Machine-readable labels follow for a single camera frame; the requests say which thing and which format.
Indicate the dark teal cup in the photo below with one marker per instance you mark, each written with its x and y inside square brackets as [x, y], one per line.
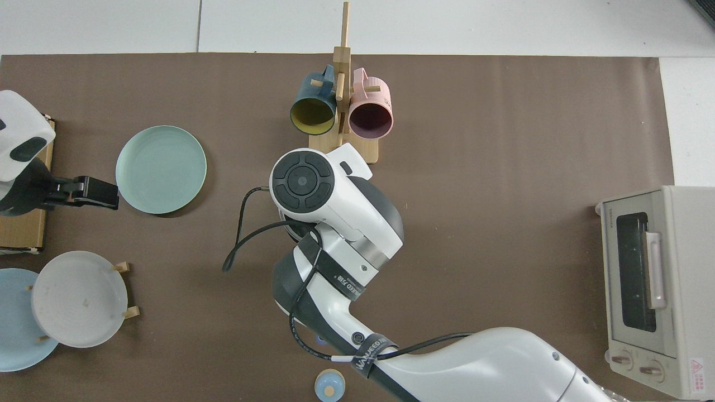
[304, 89]

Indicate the black flat object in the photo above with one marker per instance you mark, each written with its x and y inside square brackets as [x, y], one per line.
[706, 8]

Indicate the mint green plate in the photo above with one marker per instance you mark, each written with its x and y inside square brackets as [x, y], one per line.
[162, 167]

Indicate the small blue round thing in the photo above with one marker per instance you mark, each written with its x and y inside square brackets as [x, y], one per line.
[329, 386]

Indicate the pale toaster oven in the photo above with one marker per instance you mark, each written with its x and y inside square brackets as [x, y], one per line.
[692, 312]

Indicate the light blue plate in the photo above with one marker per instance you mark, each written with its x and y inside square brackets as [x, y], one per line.
[14, 329]

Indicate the wooden cup stand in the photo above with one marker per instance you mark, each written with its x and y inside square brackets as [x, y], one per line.
[342, 67]

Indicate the brown table cloth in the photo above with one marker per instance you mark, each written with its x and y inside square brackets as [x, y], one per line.
[503, 167]

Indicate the wooden plate rack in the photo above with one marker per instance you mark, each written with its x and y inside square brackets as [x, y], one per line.
[133, 312]

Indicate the pink cup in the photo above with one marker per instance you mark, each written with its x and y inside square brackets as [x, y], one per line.
[384, 97]

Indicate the pale grey plate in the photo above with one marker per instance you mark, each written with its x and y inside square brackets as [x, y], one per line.
[78, 298]

